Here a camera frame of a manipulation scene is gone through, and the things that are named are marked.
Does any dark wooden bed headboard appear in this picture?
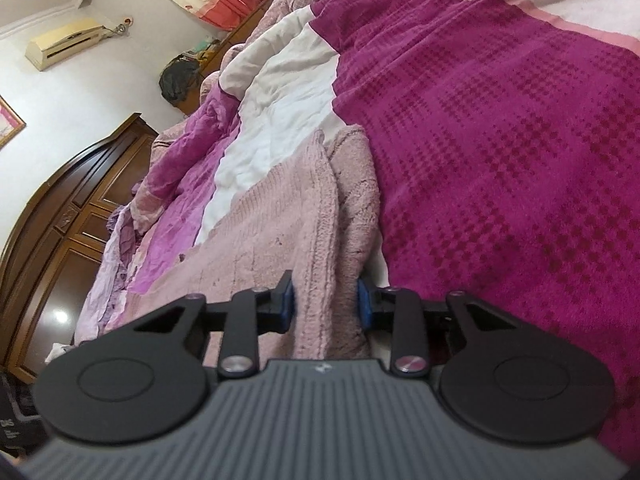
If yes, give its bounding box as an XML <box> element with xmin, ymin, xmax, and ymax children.
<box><xmin>0</xmin><ymin>112</ymin><xmax>160</xmax><ymax>378</ymax></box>

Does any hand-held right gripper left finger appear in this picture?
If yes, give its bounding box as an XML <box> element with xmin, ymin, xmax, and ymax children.
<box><xmin>134</xmin><ymin>270</ymin><xmax>296</xmax><ymax>377</ymax></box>

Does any pink patchwork quilt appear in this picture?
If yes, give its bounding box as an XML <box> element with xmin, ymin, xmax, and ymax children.
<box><xmin>132</xmin><ymin>0</ymin><xmax>416</xmax><ymax>251</ymax></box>

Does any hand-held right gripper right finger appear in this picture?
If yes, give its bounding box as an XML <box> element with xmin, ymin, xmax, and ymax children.
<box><xmin>356</xmin><ymin>280</ymin><xmax>501</xmax><ymax>376</ymax></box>

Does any dark grey bag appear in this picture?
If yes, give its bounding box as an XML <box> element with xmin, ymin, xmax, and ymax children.
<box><xmin>159</xmin><ymin>57</ymin><xmax>205</xmax><ymax>108</ymax></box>

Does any pink knit sweater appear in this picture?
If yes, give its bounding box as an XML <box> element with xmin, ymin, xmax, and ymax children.
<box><xmin>127</xmin><ymin>127</ymin><xmax>386</xmax><ymax>361</ymax></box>

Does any cream wall air conditioner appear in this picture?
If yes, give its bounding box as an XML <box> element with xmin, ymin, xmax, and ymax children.
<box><xmin>25</xmin><ymin>17</ymin><xmax>106</xmax><ymax>72</ymax></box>

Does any purple and white pillow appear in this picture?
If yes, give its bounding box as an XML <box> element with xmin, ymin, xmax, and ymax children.
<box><xmin>75</xmin><ymin>205</ymin><xmax>151</xmax><ymax>346</ymax></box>

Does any dark patterned cloth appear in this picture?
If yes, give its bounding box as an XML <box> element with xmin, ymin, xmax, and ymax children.
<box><xmin>0</xmin><ymin>370</ymin><xmax>51</xmax><ymax>461</ymax></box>

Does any framed wall picture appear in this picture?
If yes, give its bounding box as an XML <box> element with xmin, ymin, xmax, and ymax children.
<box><xmin>0</xmin><ymin>95</ymin><xmax>27</xmax><ymax>151</ymax></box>

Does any magenta checked towel blanket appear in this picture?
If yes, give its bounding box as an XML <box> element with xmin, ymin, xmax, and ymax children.
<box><xmin>310</xmin><ymin>0</ymin><xmax>640</xmax><ymax>461</ymax></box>

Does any air conditioner power cable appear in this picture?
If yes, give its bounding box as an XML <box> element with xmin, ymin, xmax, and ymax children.
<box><xmin>100</xmin><ymin>16</ymin><xmax>136</xmax><ymax>37</ymax></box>

